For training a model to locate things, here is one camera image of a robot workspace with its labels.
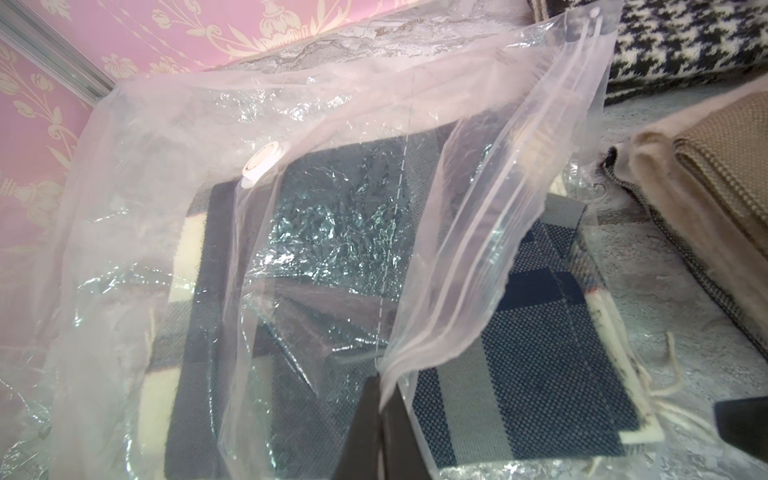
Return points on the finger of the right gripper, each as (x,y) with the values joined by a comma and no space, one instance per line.
(743,424)

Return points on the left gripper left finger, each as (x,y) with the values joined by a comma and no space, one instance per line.
(360,456)

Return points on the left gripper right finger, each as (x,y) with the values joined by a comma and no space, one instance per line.
(401,455)

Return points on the navy grey checked scarf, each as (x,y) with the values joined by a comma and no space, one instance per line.
(297,271)

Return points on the black white houndstooth scarf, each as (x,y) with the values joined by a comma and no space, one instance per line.
(664,45)

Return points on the clear plastic vacuum bag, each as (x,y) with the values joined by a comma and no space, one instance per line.
(88,260)

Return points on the grey black checked scarf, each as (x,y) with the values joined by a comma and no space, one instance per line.
(694,265)

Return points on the cream fuzzy scarf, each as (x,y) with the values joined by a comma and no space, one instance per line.
(733,261)

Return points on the beige plaid scarf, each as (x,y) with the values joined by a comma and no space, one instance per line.
(726,153)

